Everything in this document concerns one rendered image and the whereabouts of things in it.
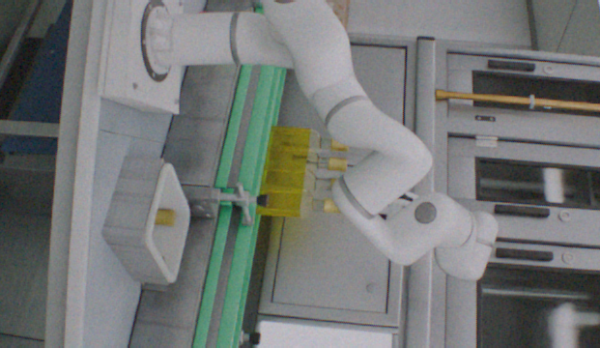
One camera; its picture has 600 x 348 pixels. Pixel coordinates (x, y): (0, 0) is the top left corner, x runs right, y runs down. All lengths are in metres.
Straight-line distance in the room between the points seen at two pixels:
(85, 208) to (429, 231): 0.58
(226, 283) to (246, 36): 0.56
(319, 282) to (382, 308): 0.16
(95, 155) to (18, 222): 0.77
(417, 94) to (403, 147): 0.92
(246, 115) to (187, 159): 0.18
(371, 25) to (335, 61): 5.29
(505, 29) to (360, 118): 5.51
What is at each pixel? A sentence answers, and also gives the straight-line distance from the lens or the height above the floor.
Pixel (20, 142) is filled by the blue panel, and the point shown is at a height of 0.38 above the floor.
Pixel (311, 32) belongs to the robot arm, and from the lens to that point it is 1.01.
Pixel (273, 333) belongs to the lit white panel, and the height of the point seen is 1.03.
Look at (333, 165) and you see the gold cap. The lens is 1.57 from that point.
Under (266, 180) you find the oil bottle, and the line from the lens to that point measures 1.54.
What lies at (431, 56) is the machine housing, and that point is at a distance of 2.00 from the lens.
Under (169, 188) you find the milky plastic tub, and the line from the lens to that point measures 1.31.
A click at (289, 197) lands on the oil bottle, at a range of 1.51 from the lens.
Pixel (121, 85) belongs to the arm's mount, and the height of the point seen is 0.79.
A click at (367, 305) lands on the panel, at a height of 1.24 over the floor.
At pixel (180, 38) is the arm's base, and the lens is 1.17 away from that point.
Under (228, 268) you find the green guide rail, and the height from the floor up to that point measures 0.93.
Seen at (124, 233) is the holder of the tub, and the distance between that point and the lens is 1.18.
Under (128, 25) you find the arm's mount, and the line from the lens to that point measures 1.13.
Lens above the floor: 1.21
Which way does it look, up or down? 6 degrees down
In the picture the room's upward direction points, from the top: 95 degrees clockwise
